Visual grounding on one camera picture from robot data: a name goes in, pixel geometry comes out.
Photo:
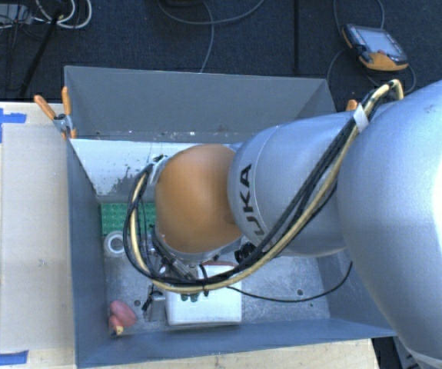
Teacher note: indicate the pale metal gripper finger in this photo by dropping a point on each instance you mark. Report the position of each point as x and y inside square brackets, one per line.
[158, 308]
[148, 300]

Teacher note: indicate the pink toy animal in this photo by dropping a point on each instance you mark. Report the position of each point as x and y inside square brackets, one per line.
[122, 313]

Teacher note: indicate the white box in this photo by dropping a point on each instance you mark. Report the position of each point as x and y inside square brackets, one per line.
[213, 306]

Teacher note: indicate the green studded flat block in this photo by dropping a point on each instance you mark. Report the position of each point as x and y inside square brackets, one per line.
[113, 215]

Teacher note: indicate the pale cardboard board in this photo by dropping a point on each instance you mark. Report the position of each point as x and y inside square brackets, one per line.
[36, 225]

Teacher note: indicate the grey metal bin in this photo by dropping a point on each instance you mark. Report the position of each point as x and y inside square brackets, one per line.
[190, 102]

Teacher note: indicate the black cylinder on white bracket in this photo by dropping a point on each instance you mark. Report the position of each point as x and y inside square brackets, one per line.
[245, 252]

